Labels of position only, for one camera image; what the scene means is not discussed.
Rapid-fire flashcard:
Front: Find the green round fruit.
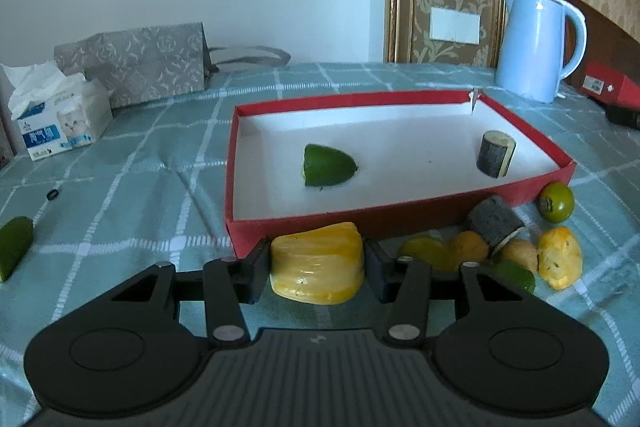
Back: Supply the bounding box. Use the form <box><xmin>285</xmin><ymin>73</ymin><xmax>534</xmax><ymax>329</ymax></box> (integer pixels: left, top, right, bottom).
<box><xmin>537</xmin><ymin>182</ymin><xmax>575</xmax><ymax>225</ymax></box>
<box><xmin>397</xmin><ymin>235</ymin><xmax>454</xmax><ymax>272</ymax></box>

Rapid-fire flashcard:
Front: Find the orange brown round fruit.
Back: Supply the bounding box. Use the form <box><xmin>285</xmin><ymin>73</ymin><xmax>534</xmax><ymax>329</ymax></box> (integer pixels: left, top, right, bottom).
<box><xmin>448</xmin><ymin>231</ymin><xmax>489</xmax><ymax>265</ymax></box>

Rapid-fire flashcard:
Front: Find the large yellow jackfruit piece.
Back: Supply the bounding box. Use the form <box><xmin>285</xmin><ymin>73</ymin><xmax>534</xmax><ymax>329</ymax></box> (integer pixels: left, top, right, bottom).
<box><xmin>270</xmin><ymin>222</ymin><xmax>364</xmax><ymax>306</ymax></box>

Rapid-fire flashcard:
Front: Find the green lime wedge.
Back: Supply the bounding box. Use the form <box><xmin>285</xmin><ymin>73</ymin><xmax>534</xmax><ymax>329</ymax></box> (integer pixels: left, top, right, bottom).
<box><xmin>492</xmin><ymin>260</ymin><xmax>536</xmax><ymax>294</ymax></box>

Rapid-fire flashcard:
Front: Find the tan longan fruit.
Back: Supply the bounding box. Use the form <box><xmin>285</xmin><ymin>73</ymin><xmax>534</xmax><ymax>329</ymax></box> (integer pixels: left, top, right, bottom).
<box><xmin>500</xmin><ymin>239</ymin><xmax>538</xmax><ymax>273</ymax></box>

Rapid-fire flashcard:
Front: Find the green avocado wedge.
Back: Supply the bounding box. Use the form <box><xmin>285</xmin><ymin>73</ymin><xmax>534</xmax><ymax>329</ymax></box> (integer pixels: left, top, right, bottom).
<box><xmin>303</xmin><ymin>144</ymin><xmax>358</xmax><ymax>187</ymax></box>

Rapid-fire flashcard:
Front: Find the small yellow jackfruit piece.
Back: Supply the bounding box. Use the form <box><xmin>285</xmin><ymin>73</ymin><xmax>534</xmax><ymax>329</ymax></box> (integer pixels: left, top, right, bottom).
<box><xmin>537</xmin><ymin>227</ymin><xmax>584</xmax><ymax>291</ymax></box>

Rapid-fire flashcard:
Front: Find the cut cucumber piece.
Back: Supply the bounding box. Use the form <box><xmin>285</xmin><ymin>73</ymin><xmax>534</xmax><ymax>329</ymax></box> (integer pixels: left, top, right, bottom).
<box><xmin>0</xmin><ymin>217</ymin><xmax>34</xmax><ymax>283</ymax></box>

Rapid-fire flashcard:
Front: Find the red shallow cardboard box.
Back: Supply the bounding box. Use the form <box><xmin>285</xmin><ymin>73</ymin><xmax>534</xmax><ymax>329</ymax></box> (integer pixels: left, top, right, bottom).
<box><xmin>224</xmin><ymin>90</ymin><xmax>576</xmax><ymax>257</ymax></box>

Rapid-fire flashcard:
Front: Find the green checked tablecloth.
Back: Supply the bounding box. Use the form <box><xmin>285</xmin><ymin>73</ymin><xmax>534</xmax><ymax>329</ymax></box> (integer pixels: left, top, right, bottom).
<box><xmin>1</xmin><ymin>63</ymin><xmax>639</xmax><ymax>426</ymax></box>

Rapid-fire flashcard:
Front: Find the grey patterned paper bag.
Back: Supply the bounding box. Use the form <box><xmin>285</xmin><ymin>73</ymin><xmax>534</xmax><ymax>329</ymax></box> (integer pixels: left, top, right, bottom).
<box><xmin>53</xmin><ymin>23</ymin><xmax>291</xmax><ymax>108</ymax></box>

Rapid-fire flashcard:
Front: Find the cat print tissue box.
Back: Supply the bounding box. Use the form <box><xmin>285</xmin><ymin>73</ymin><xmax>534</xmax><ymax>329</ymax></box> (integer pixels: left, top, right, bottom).
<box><xmin>2</xmin><ymin>62</ymin><xmax>113</xmax><ymax>161</ymax></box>

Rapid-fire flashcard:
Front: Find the small red box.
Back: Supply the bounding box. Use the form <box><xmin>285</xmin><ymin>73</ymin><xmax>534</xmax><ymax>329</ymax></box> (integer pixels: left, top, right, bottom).
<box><xmin>580</xmin><ymin>62</ymin><xmax>640</xmax><ymax>110</ymax></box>

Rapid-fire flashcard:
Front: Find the light blue electric kettle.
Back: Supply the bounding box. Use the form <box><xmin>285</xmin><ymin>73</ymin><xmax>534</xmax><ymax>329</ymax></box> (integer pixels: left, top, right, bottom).
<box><xmin>496</xmin><ymin>0</ymin><xmax>587</xmax><ymax>103</ymax></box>

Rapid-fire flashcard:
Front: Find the white wall switch panel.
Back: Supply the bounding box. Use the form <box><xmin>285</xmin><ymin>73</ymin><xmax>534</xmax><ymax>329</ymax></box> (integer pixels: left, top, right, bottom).
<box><xmin>430</xmin><ymin>8</ymin><xmax>480</xmax><ymax>46</ymax></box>

